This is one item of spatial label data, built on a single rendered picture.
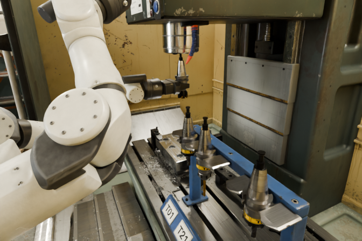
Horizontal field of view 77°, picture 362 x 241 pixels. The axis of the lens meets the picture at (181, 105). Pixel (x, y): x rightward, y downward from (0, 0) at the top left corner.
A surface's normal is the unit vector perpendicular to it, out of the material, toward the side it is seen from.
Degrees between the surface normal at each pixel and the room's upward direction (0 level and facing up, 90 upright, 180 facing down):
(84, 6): 40
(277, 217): 0
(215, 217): 0
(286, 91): 90
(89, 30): 83
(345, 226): 0
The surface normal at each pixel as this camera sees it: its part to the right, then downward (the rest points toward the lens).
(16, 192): 0.19, -0.17
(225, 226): -0.02, -0.95
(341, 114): 0.42, 0.27
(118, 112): 0.55, -0.62
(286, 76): -0.92, 0.14
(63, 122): -0.01, -0.49
